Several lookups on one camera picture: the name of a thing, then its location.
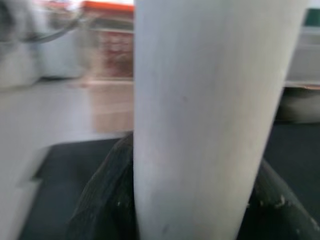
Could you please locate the white plastic table leg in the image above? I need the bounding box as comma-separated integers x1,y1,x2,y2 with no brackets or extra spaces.
133,0,311,240

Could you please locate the red food picture box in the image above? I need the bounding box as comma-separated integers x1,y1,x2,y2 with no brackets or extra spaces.
98,27,135,79

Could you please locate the black tablecloth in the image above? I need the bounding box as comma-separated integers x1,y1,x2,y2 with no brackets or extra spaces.
19,119,320,240

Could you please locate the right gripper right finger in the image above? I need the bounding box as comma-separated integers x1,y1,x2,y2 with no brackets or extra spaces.
237,159,320,240

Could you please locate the green container lid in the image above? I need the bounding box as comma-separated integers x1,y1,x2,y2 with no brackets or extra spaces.
303,8,320,28

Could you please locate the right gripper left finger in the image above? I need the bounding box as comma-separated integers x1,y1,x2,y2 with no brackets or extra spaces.
67,132,137,240

